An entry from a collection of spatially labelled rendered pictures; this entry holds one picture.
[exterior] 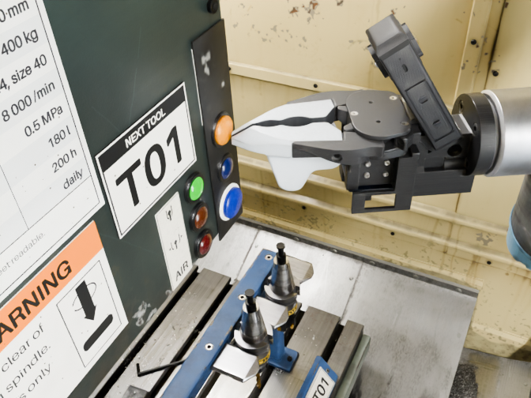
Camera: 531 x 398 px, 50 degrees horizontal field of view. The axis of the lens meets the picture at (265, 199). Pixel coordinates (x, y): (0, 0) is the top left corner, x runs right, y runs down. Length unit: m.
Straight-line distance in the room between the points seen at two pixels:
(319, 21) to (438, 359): 0.85
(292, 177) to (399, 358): 1.06
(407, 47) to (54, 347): 0.31
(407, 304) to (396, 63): 1.14
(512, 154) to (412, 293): 1.07
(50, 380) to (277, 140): 0.24
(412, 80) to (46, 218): 0.27
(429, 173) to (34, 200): 0.33
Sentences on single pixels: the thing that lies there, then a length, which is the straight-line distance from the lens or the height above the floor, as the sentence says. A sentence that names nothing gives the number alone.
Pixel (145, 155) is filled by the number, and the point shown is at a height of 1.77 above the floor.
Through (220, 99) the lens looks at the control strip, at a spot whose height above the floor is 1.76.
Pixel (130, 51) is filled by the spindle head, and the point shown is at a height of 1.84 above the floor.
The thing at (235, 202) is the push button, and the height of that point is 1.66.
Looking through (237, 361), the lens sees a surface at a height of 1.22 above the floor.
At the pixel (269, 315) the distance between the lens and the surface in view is 0.98.
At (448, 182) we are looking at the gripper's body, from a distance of 0.52.
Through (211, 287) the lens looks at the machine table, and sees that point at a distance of 1.45.
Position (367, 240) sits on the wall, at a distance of 1.52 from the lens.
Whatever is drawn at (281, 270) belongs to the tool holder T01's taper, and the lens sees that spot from 0.96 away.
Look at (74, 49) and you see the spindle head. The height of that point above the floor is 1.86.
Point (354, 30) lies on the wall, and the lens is 1.20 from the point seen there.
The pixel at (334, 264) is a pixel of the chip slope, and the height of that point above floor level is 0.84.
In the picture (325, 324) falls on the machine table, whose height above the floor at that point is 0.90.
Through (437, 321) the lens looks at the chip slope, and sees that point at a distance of 1.52.
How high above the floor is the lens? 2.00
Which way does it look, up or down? 41 degrees down
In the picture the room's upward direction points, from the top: 3 degrees counter-clockwise
